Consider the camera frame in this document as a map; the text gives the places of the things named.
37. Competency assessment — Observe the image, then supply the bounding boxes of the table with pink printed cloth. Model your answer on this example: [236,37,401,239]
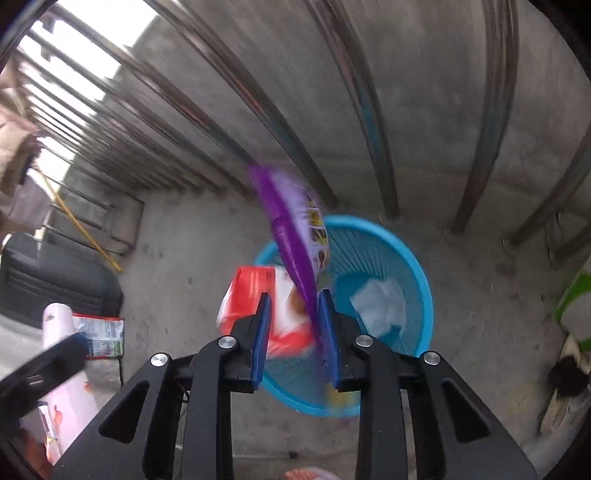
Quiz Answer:
[18,302,123,467]

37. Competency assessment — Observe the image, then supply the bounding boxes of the white shoe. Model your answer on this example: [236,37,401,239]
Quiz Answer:
[539,335,591,435]

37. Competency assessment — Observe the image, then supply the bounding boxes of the purple snack packet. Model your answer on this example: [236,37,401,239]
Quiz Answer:
[248,164,333,333]

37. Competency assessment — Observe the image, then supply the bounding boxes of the pale checked cloth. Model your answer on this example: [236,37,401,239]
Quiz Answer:
[9,178,51,232]

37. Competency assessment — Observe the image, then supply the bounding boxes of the red green packet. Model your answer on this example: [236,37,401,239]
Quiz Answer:
[73,314,125,360]

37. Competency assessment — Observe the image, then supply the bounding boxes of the beige puffer jacket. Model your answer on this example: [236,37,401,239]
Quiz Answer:
[0,65,44,232]

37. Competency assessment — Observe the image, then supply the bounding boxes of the steel balcony railing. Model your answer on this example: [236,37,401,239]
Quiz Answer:
[0,0,591,259]

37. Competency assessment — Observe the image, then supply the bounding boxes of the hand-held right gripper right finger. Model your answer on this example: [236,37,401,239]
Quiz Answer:
[318,289,539,480]

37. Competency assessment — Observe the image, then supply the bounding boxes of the red and white snack packet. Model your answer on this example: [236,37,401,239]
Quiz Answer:
[217,265,319,358]

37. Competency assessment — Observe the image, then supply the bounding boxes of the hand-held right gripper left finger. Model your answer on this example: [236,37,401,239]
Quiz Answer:
[51,292,273,480]

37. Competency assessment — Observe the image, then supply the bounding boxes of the white crumpled tissue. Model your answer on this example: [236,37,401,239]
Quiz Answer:
[349,278,407,340]

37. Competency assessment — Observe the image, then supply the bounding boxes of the yellow stick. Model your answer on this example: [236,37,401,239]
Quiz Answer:
[34,166,123,273]

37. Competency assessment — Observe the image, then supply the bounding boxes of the green and white bag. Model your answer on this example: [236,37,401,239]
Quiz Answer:
[554,268,591,328]

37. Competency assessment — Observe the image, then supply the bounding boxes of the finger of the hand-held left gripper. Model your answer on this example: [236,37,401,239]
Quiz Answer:
[44,333,89,365]

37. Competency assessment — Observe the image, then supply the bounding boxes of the blue plastic basket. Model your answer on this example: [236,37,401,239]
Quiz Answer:
[253,215,435,418]

